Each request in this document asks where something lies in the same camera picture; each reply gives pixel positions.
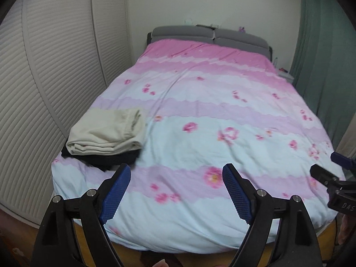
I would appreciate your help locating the right hand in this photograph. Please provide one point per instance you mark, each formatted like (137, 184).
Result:
(347, 224)

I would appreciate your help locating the white louvered wardrobe doors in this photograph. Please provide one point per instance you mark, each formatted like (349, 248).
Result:
(57, 57)

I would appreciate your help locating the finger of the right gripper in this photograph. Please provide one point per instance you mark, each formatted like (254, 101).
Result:
(344, 162)

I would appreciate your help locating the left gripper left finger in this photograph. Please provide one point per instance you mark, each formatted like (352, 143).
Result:
(56, 242)

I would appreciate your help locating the white nightstand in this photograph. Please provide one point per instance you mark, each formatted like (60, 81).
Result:
(285, 75)

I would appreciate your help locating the pink floral duvet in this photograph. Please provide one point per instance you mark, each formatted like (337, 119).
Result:
(208, 106)

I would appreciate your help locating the cream pants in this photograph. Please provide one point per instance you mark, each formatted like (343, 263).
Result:
(107, 132)

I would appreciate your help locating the grey padded headboard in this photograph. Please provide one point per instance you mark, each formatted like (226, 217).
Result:
(207, 34)

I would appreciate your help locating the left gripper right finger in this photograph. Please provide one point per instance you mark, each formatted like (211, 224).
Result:
(296, 242)

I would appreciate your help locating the green curtain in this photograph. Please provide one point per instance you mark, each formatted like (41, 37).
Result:
(324, 65)

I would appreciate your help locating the black folded garment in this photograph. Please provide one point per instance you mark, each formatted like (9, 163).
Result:
(104, 163)

